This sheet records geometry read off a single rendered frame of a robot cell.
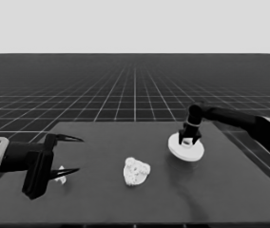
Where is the large thick white disc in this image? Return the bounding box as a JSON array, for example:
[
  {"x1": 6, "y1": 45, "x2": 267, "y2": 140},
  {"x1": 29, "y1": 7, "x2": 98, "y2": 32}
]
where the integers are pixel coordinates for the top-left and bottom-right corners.
[{"x1": 167, "y1": 132, "x2": 205, "y2": 162}]

